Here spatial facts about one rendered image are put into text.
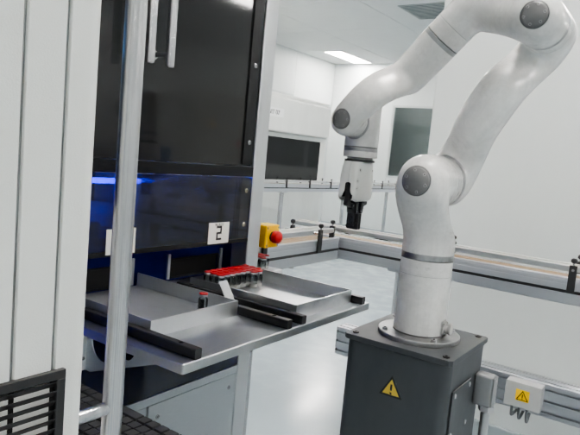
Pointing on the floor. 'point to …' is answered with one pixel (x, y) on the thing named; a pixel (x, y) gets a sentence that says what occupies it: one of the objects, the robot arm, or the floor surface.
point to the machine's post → (248, 255)
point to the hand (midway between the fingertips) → (353, 221)
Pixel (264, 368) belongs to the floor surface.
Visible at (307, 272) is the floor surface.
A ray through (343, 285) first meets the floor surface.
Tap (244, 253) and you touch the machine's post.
